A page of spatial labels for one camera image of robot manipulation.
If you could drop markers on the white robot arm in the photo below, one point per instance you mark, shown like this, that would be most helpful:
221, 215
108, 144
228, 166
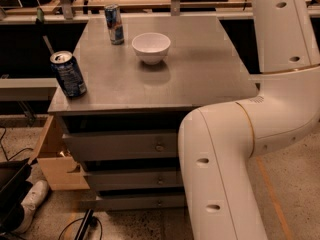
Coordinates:
215, 141

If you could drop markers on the blue pepsi can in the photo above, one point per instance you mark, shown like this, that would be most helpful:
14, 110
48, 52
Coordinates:
68, 74

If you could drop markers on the red bull can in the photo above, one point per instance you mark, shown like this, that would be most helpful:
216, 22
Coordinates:
114, 24

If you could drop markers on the grey drawer cabinet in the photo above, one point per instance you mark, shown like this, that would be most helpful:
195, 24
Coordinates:
125, 94

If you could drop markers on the white bowl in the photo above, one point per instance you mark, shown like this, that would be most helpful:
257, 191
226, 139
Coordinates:
151, 48

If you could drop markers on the top grey drawer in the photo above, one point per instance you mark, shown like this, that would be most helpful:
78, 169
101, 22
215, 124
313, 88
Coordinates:
122, 145

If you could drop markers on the grey drawer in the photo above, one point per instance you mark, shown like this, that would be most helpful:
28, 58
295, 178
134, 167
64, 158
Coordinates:
134, 179
136, 202
122, 145

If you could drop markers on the middle grey drawer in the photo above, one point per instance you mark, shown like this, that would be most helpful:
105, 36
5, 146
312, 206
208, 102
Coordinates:
134, 179

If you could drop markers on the bottom grey drawer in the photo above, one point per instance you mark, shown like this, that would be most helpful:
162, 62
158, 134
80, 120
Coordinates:
136, 202

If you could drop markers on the wooden box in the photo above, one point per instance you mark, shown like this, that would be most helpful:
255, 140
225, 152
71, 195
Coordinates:
58, 166

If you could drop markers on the white shoe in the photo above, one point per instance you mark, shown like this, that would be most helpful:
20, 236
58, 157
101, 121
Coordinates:
31, 203

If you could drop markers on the black case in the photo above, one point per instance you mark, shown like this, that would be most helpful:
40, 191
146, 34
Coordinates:
13, 188

